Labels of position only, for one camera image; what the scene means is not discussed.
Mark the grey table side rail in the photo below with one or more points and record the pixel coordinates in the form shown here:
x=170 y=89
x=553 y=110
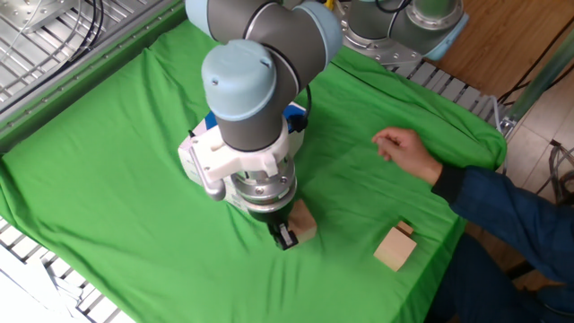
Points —
x=67 y=85

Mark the person's right hand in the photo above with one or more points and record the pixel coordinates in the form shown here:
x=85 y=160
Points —
x=408 y=154

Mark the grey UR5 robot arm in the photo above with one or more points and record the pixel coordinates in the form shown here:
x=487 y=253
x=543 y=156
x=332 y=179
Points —
x=269 y=67

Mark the brown wooden cube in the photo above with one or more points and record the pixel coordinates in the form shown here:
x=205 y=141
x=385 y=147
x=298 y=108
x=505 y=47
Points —
x=305 y=222

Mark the person's torso and legs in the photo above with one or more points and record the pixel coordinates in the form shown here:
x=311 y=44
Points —
x=475 y=287

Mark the silver perforated metal plate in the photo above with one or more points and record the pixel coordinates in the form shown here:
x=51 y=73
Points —
x=36 y=13

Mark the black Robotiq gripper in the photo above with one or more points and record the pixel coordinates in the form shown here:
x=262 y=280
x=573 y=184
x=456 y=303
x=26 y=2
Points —
x=271 y=220

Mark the right forearm in blue sleeve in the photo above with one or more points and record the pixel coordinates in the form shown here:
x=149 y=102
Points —
x=507 y=215

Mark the white blue cardboard box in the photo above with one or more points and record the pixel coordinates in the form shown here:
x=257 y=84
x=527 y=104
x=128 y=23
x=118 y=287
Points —
x=185 y=162

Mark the white paper sheets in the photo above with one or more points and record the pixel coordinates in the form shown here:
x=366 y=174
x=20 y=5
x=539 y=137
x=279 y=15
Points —
x=22 y=296

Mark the small wooden block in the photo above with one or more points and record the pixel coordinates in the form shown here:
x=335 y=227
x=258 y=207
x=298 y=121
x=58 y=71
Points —
x=405 y=227

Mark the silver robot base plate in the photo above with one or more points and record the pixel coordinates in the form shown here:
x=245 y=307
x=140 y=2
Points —
x=381 y=51

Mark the pale wooden cube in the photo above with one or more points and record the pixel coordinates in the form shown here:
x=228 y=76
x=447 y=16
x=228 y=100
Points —
x=394 y=251

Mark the yellow clip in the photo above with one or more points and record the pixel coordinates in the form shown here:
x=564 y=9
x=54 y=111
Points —
x=330 y=4

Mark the green cloth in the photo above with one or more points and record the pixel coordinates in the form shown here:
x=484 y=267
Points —
x=112 y=202

